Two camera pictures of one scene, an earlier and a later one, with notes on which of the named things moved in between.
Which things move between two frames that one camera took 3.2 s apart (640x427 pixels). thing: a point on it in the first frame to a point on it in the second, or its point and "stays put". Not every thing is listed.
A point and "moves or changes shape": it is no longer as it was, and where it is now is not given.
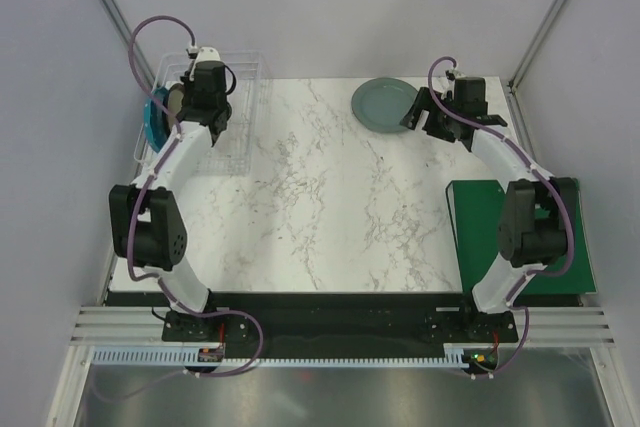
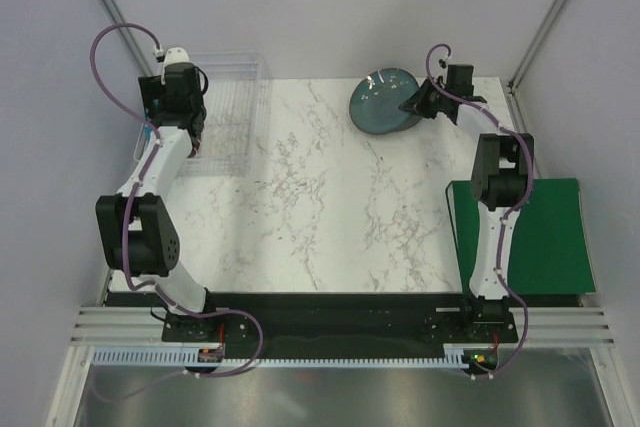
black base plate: (339, 325) stays put
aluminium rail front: (536, 325) stays put
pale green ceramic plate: (380, 104) moves or changes shape
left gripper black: (185, 110) to (148, 85)
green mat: (476, 209) stays put
